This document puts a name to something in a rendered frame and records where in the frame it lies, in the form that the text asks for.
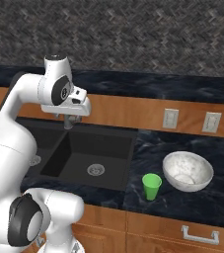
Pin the green plastic cup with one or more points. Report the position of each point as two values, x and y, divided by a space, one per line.
151 187

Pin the black double basin sink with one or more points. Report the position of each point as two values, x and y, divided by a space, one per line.
93 150

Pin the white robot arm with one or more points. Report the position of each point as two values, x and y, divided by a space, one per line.
8 154

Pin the plain wooden drawer front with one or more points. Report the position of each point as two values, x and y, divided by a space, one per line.
103 217

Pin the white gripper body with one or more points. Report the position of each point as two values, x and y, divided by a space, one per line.
65 108

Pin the white marble bowl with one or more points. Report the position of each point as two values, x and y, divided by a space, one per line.
187 171

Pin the wooden cupboard door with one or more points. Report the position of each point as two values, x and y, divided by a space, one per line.
100 242

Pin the white wall socket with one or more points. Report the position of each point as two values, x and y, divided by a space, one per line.
170 118
211 122

